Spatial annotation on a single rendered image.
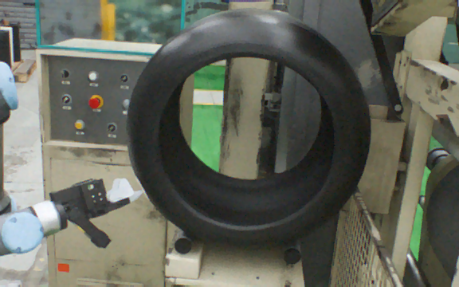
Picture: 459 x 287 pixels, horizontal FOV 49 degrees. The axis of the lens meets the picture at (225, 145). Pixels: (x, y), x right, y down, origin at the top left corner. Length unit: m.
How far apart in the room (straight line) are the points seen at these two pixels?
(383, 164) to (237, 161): 0.44
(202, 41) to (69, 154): 1.07
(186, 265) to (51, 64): 1.05
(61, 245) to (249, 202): 1.00
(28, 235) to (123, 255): 1.20
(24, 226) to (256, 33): 0.61
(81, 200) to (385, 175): 0.88
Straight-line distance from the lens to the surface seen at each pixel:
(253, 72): 1.53
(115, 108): 2.01
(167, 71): 1.15
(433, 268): 2.07
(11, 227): 1.02
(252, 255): 1.49
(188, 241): 1.31
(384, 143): 1.55
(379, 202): 1.61
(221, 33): 1.13
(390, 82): 1.51
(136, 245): 2.15
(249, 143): 1.58
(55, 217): 1.15
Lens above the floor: 1.55
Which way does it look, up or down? 18 degrees down
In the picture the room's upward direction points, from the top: 4 degrees clockwise
